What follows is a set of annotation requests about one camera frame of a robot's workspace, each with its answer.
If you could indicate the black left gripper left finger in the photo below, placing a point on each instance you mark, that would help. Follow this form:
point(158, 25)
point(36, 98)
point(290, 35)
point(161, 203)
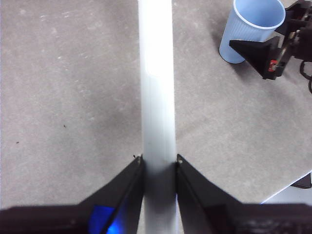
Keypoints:
point(73, 219)

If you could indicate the blue ribbed plastic cup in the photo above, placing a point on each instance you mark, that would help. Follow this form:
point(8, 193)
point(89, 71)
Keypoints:
point(241, 31)

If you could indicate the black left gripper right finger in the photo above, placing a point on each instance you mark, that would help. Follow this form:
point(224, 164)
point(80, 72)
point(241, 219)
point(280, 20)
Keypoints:
point(231, 219)

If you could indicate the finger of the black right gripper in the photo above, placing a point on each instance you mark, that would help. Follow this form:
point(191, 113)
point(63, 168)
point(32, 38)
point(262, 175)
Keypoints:
point(286, 24)
point(256, 52)

